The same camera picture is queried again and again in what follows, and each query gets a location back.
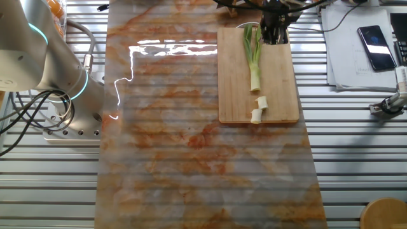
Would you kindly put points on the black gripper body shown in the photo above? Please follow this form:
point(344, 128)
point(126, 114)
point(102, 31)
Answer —
point(275, 22)

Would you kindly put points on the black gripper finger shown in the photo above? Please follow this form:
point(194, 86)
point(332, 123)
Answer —
point(282, 37)
point(269, 37)

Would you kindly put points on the green scallion stalk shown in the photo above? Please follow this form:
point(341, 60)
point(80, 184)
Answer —
point(255, 76)

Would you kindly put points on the wooden knife rack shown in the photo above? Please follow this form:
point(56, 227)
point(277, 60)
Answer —
point(233, 12)

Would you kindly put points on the wooden cutting board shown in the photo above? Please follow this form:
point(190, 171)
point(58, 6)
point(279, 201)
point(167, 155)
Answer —
point(235, 79)

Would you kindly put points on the white paper stack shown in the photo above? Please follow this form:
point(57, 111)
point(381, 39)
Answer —
point(343, 47)

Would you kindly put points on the short white scallion piece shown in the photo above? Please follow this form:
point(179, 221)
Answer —
point(256, 117)
point(262, 103)

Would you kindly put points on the black smartphone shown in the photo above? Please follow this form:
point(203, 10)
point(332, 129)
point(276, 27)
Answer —
point(376, 47)

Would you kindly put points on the black keyboard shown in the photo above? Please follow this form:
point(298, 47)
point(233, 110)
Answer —
point(400, 25)

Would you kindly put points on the metal clamp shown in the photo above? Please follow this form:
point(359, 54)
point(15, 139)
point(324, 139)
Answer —
point(389, 105)

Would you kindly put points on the orange marble pattern mat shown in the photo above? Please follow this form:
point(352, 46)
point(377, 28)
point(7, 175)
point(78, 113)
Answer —
point(190, 159)

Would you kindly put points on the round wooden disc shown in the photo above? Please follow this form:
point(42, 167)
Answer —
point(384, 214)

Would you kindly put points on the round orange fruit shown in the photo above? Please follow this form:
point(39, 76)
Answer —
point(55, 8)
point(59, 28)

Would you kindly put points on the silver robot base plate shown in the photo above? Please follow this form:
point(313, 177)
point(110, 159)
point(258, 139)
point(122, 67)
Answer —
point(79, 136)

